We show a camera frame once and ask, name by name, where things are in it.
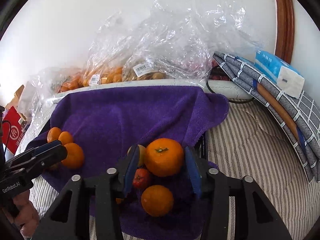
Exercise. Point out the purple towel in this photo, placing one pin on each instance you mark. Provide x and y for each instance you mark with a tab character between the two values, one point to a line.
105	123

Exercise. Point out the red paper shopping bag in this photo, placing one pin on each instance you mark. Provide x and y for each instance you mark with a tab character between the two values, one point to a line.
12	130

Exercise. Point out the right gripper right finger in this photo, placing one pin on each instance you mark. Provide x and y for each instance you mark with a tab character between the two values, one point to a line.
255	216

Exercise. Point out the striped quilted mattress cover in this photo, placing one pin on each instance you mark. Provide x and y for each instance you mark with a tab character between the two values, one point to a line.
250	142

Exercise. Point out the blue white tissue pack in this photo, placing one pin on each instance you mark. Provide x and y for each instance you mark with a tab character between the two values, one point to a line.
280	73

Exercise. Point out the small yellow-green fruit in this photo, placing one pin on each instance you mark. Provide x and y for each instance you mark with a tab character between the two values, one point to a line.
141	154

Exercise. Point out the brown wooden door frame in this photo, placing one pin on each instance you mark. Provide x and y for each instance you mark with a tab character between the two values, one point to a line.
285	29

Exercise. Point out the back small orange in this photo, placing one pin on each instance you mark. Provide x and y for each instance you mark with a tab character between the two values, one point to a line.
53	134

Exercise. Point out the white long tray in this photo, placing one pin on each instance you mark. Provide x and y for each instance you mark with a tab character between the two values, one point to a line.
227	88

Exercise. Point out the brown cardboard box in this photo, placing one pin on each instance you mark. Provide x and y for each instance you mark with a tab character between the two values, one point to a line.
14	102

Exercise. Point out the left human hand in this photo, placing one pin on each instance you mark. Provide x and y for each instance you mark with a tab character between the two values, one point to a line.
28	218

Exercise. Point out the small orange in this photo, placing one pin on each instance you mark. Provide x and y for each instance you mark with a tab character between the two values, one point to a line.
65	138
53	134

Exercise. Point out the grey plaid folded cloth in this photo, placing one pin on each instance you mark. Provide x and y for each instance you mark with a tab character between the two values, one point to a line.
298	117

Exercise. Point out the clear plastic fruit bags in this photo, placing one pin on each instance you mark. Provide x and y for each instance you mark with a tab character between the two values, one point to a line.
176	41

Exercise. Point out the small orange left middle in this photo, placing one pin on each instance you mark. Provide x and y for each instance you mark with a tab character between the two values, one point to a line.
65	138

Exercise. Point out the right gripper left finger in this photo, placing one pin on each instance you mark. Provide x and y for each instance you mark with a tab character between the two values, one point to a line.
68	216

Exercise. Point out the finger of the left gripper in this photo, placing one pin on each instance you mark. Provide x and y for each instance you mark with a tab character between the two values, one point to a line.
51	151
34	161

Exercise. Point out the central round orange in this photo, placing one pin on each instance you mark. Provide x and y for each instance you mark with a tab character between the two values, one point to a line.
75	156

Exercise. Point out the large dimpled orange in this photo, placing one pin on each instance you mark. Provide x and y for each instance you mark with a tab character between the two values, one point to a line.
164	157

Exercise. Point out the small red fruit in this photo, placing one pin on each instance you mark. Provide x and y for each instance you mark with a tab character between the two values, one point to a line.
142	179

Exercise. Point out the front round orange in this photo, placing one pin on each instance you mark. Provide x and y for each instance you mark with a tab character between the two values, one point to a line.
157	200

